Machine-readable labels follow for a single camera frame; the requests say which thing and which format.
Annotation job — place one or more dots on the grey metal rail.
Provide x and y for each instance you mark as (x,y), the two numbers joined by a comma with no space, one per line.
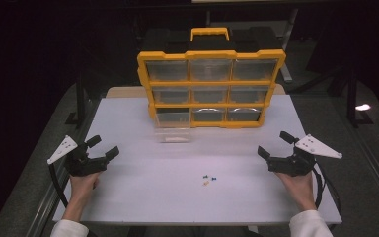
(289,39)

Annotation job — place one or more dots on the dark metal stand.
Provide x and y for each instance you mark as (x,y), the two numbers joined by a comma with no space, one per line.
(352,98)
(80,98)

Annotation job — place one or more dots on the clear plastic pulled-out drawer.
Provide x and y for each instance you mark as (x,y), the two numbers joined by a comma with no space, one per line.
(173,119)

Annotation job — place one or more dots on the yellow black drawer organizer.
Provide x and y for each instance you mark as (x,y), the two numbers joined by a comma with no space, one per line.
(210,83)

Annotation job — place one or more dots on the person's right hand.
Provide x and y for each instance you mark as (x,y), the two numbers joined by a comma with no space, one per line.
(301,191)

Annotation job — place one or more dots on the orange push pin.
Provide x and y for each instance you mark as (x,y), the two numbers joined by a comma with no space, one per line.
(206,183)

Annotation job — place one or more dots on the person's left hand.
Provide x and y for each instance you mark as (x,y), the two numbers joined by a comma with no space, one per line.
(82,189)

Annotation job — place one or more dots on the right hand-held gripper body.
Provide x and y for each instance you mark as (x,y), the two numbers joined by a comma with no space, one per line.
(292,165)

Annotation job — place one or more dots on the wooden board under table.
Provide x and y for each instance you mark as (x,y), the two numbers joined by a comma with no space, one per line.
(125,92)

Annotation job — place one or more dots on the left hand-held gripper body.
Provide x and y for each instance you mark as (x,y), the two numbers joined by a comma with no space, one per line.
(84,164)

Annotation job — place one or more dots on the set of clear organizer drawers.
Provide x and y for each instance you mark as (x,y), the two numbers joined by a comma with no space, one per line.
(210,70)

